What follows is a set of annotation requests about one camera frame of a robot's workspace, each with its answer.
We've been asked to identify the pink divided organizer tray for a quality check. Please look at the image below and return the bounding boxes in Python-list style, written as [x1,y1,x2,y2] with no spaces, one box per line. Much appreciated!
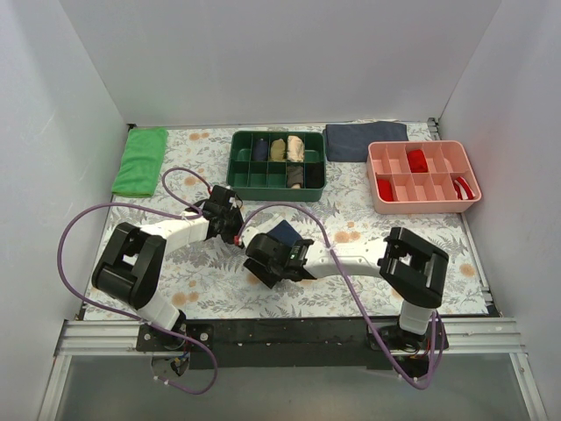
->
[366,140,482,214]

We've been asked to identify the rolled red underwear top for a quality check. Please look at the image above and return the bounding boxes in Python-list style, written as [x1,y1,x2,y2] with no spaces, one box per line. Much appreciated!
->
[407,149,429,174]

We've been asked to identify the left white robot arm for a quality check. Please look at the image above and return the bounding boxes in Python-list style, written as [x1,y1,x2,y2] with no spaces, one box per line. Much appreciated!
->
[92,186,244,351]

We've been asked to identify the rolled red underwear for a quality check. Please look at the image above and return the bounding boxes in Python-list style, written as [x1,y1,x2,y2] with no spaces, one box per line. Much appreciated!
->
[407,149,429,174]
[376,178,394,202]

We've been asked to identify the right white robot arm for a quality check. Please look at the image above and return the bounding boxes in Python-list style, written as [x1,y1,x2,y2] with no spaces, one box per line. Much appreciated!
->
[241,227,449,349]

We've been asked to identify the aluminium frame rail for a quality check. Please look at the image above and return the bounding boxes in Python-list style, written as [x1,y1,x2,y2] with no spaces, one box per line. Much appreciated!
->
[39,317,547,420]

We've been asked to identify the rolled cream underwear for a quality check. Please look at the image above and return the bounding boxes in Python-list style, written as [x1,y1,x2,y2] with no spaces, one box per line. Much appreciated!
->
[287,135,305,162]

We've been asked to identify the red white striped underwear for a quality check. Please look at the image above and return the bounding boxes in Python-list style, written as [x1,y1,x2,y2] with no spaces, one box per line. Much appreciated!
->
[452,176,475,201]

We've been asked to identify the rolled black underwear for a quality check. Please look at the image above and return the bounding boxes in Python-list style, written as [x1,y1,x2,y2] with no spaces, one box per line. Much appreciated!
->
[305,162,325,189]

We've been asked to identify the rolled red underwear left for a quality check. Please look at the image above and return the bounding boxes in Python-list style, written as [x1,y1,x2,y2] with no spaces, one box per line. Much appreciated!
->
[376,178,394,202]

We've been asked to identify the navy white-trimmed underwear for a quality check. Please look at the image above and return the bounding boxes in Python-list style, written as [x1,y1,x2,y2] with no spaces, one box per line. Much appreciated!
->
[266,220,302,247]

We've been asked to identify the green folded towel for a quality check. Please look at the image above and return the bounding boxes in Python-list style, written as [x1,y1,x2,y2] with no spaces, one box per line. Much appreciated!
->
[111,127,168,198]

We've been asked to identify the rolled tan underwear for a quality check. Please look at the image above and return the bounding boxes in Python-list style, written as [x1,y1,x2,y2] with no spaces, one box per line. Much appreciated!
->
[269,139,286,162]

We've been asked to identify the dark blue folded cloth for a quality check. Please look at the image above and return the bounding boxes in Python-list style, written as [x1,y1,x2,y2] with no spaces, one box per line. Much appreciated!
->
[323,121,408,162]

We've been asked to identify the rolled navy underwear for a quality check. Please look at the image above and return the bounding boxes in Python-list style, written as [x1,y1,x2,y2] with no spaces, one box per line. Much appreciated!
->
[251,139,268,161]

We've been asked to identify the floral table mat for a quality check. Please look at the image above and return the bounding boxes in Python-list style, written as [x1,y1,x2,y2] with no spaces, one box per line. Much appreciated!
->
[104,128,490,318]

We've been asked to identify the green divided organizer tray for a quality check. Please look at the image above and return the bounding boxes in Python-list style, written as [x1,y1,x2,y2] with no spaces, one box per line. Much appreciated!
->
[226,131,327,202]

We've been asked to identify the rolled grey brown underwear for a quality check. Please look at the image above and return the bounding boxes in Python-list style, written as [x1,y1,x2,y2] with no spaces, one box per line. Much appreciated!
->
[287,166,304,189]

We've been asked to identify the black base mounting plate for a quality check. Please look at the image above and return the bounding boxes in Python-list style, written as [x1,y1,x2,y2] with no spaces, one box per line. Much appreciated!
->
[135,317,432,370]

